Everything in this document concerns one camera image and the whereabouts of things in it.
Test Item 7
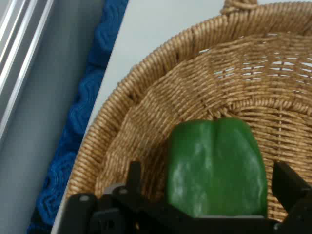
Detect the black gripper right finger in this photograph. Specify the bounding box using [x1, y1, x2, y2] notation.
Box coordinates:
[272, 160, 312, 234]

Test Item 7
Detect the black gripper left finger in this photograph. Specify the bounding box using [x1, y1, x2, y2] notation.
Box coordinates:
[65, 160, 195, 234]

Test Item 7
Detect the green bell pepper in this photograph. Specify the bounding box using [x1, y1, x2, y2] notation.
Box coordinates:
[167, 117, 268, 217]

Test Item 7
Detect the blue wavy foam strip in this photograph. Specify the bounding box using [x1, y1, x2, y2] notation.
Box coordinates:
[26, 0, 129, 234]

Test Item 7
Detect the round woven wicker basket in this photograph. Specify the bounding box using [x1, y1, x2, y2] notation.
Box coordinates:
[65, 0, 312, 223]

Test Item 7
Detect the white metal window frame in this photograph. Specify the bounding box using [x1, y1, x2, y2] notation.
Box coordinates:
[0, 0, 56, 147]

